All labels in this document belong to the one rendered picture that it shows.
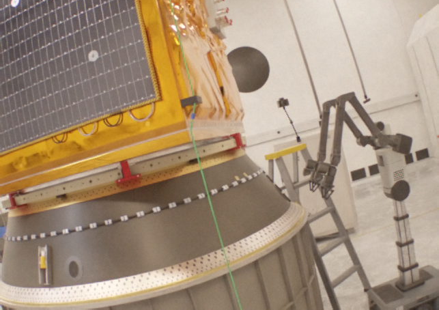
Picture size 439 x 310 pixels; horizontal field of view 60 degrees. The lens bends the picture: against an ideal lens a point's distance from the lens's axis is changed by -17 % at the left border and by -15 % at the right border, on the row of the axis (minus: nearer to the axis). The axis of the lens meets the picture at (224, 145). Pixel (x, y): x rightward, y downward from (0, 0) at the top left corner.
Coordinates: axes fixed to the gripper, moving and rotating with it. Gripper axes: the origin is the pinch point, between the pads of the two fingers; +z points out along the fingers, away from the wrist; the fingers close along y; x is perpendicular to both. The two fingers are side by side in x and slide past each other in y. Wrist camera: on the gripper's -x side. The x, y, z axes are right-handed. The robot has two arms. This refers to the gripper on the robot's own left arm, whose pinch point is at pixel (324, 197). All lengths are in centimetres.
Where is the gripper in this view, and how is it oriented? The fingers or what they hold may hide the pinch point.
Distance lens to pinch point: 280.2
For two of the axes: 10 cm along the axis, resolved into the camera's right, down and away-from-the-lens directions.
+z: -2.6, 9.7, 0.1
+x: 9.7, 2.6, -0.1
